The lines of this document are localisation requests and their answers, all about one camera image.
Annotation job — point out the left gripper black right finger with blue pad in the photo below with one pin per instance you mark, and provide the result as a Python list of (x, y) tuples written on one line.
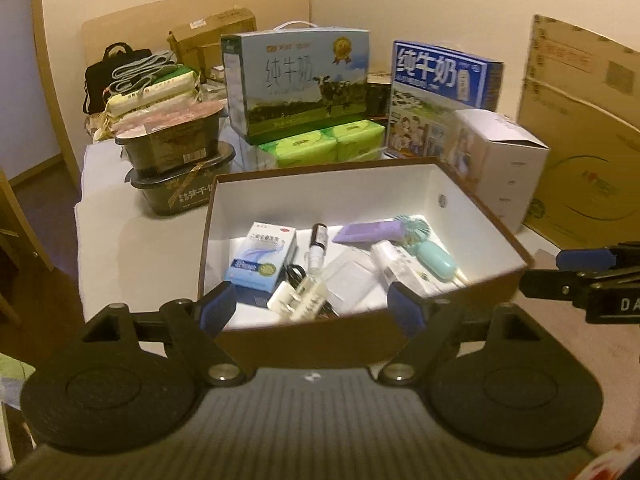
[(455, 340)]

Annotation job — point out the dark food tub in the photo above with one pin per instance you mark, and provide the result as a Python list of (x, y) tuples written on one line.
[(166, 141), (186, 187)]

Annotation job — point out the white squeeze tube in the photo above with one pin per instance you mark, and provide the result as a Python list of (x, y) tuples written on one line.
[(394, 267)]

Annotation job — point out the lower dark food tub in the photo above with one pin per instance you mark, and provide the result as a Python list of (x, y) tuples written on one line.
[(186, 187)]

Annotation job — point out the brown cardboard storage box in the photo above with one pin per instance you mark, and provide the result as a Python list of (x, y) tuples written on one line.
[(490, 259)]

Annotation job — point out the green milk carton box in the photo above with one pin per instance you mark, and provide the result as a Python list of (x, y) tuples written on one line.
[(294, 78)]

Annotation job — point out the clear plastic case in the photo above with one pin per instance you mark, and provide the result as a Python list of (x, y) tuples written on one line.
[(354, 283)]

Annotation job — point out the blue white medicine box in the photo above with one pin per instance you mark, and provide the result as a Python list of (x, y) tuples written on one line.
[(257, 267)]

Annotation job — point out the purple tube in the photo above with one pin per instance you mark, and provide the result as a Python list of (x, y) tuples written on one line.
[(371, 232)]

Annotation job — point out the wooden chair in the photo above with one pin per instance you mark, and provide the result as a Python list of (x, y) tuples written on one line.
[(21, 250)]

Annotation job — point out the green tissue pack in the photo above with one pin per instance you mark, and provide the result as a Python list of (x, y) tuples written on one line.
[(351, 142)]

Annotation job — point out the white barcode box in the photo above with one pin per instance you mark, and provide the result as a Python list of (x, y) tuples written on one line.
[(299, 304)]

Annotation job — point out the brown shipping box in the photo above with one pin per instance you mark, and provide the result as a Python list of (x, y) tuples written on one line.
[(198, 44)]

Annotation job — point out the large brown cardboard carton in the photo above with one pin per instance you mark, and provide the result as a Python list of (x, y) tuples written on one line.
[(580, 97)]

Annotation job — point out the white cardboard box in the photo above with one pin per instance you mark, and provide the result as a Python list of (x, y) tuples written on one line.
[(499, 160)]

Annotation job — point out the stack of folded items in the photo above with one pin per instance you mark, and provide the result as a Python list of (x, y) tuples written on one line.
[(140, 86)]

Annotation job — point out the black white spray bottle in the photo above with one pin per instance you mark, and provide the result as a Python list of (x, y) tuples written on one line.
[(319, 240)]

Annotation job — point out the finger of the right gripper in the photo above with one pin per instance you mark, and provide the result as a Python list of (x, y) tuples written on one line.
[(550, 284), (619, 256)]

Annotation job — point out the black bag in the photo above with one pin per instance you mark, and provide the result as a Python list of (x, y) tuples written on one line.
[(99, 76)]

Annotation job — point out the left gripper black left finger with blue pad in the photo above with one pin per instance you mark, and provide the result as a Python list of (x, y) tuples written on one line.
[(173, 346)]

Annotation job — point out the upper dark food tub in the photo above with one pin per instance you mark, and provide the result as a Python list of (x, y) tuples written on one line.
[(166, 141)]

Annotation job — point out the blue milk carton box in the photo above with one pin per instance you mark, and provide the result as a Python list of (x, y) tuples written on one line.
[(429, 84)]

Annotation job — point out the mint green handheld fan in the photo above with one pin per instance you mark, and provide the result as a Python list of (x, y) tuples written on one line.
[(417, 241)]

